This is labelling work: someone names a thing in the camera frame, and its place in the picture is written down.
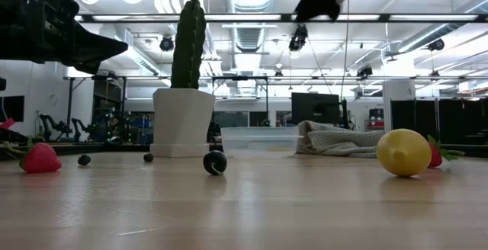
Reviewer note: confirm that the clear plastic tupperware container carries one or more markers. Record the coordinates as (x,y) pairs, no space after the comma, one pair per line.
(259,141)

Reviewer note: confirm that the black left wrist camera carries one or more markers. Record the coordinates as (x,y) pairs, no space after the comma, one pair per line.
(57,6)

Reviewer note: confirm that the green cactus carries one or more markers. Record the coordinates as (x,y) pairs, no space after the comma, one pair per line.
(188,44)

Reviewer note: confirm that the black hanging ceiling camera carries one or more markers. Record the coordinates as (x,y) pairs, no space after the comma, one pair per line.
(166,44)
(298,40)
(365,71)
(436,45)

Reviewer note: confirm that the dark blueberry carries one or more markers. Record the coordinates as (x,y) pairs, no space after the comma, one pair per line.
(84,159)
(214,162)
(148,158)

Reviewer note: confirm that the red flat object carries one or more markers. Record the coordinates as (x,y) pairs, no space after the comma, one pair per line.
(7,123)

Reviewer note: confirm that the black background rig frame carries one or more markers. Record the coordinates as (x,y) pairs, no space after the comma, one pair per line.
(240,78)

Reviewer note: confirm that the black overhead rig beam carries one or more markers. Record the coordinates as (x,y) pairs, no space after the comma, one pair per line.
(289,17)

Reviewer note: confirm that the black wall screen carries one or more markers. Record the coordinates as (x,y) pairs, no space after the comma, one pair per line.
(11,109)

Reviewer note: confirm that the red strawberry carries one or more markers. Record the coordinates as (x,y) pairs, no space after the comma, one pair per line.
(436,154)
(40,158)

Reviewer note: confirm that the grey crumpled towel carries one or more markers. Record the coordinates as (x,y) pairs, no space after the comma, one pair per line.
(335,141)

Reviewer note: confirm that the yellow lemon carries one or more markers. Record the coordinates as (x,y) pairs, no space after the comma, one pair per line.
(403,152)

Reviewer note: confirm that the black background robot arm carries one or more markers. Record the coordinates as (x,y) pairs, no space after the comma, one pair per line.
(78,126)
(49,126)

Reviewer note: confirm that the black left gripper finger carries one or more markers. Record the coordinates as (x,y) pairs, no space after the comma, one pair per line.
(99,48)
(85,67)

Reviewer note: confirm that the black monitor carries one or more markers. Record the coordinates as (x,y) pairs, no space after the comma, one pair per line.
(315,109)

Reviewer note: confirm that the black shelving rack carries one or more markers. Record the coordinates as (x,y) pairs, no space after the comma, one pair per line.
(108,109)

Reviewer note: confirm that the white faceted plant pot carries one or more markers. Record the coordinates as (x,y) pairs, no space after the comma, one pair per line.
(181,124)

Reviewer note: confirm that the black room divider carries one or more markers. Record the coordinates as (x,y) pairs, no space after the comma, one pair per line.
(438,120)

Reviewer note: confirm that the red tool cabinet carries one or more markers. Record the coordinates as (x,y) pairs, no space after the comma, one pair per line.
(376,123)

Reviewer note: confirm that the white square column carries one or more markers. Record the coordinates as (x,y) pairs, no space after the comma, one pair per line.
(398,109)

